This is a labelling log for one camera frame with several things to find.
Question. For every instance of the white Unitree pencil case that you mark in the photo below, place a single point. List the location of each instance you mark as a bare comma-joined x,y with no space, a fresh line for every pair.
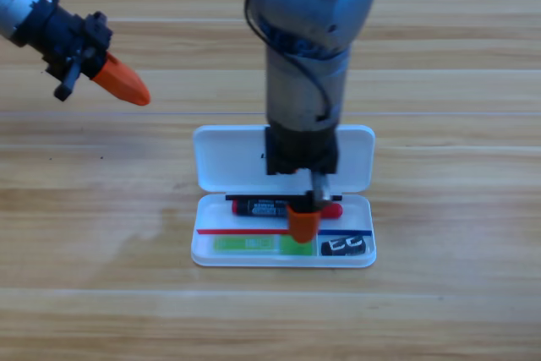
359,154

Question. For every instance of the red black marker pen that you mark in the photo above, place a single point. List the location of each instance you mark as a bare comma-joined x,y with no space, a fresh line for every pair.
262,208

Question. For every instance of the black eraser white print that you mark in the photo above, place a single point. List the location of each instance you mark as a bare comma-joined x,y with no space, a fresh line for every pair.
329,247

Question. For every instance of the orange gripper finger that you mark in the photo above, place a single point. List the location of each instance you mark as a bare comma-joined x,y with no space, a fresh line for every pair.
303,225
302,171
122,82

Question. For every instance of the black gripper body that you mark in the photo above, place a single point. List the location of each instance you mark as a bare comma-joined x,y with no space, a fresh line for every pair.
300,149
63,35

